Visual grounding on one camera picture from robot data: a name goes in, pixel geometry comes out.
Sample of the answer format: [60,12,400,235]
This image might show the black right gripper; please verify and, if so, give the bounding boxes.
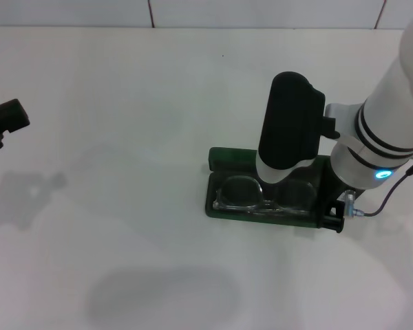
[318,157,352,236]

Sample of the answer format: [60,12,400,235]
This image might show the clear transparent glasses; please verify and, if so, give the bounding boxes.
[211,173,317,220]

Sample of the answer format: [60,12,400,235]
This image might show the green glasses case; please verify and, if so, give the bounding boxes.
[204,146,332,230]

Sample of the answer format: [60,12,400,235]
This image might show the dark right gripper cable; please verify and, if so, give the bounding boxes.
[342,164,413,220]

